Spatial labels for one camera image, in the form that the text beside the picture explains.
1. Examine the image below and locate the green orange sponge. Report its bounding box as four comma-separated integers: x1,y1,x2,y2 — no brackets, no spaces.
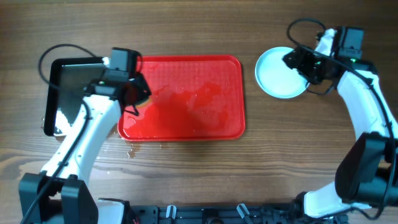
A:
135,97,152,109

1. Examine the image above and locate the pale blue plate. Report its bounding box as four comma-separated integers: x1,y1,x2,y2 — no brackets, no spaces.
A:
254,47,309,99

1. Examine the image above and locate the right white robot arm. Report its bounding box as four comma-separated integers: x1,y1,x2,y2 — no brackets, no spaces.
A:
282,47,397,220

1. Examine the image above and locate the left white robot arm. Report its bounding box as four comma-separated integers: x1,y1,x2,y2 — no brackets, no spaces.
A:
19,69,151,224

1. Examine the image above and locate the red plastic tray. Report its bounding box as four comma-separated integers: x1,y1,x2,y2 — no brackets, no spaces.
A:
118,55,246,142

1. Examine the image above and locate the black water tray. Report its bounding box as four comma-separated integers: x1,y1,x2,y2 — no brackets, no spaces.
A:
44,57,105,136

